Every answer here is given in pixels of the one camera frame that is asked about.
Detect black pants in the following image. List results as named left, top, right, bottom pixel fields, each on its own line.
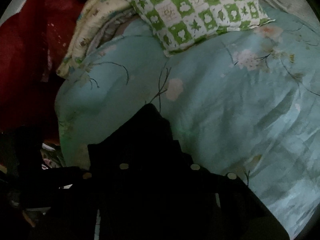
left=87, top=103, right=193, bottom=178

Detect light blue floral duvet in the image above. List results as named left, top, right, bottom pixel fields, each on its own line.
left=55, top=7, right=319, bottom=239

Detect cream patterned folded blanket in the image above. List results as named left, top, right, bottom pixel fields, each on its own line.
left=56, top=0, right=136, bottom=78

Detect red quilted jacket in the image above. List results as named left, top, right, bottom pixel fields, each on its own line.
left=1, top=0, right=88, bottom=144

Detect green white checkered pillow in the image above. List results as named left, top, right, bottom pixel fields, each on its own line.
left=126, top=0, right=273, bottom=57

